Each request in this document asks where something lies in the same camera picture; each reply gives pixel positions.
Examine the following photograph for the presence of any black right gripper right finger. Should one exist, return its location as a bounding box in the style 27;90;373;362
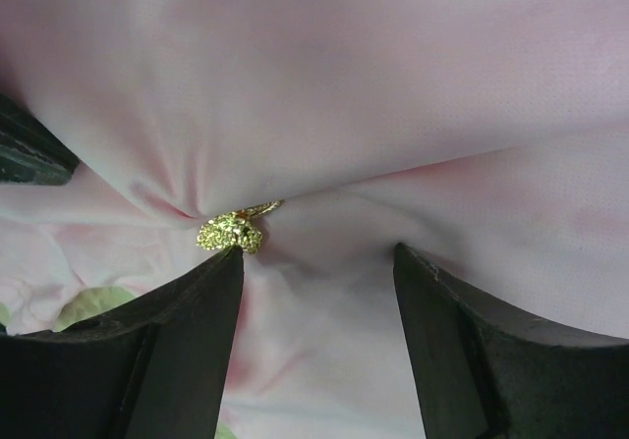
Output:
393;245;628;438

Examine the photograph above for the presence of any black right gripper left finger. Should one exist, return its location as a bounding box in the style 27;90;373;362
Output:
1;248;244;438

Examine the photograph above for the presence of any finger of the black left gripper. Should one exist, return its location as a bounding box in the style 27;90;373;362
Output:
1;94;80;187

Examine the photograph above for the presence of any gold rhinestone brooch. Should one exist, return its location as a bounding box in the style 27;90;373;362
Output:
197;200;283;254

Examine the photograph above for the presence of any pink garment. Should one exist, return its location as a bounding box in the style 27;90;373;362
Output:
1;0;628;438

